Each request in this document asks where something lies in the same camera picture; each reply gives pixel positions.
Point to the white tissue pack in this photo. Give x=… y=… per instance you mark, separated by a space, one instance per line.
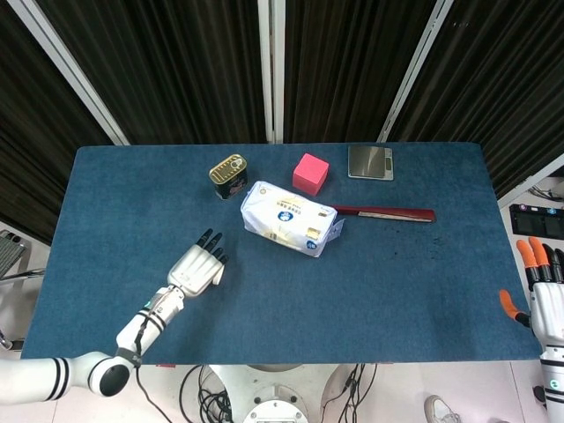
x=286 y=218

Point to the white partition post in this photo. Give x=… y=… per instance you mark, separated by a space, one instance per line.
x=271 y=66
x=533 y=178
x=70 y=75
x=418 y=66

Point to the pink foam cube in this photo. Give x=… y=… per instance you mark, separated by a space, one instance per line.
x=310 y=172

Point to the black pleated curtain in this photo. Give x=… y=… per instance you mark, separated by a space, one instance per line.
x=167 y=66
x=498 y=79
x=31 y=132
x=348 y=66

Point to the white sneaker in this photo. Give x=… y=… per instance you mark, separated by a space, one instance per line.
x=440 y=410

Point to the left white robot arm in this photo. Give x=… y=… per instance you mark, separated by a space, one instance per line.
x=88 y=374

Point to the silver digital kitchen scale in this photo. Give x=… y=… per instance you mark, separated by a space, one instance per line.
x=368 y=162

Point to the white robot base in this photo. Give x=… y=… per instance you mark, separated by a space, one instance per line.
x=277 y=396

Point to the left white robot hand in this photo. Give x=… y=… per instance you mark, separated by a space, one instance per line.
x=194 y=269

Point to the blue felt table mat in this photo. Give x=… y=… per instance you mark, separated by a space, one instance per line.
x=330 y=299

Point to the right white orange-fingered robot hand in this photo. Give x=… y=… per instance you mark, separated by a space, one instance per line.
x=551 y=308

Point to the black equipment case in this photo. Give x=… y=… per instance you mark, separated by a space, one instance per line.
x=535 y=220

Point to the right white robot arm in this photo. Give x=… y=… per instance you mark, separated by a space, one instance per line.
x=555 y=383

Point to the metal chair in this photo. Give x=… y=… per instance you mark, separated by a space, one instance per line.
x=11 y=253

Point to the gold black tin can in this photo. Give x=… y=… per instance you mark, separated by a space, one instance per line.
x=229 y=176

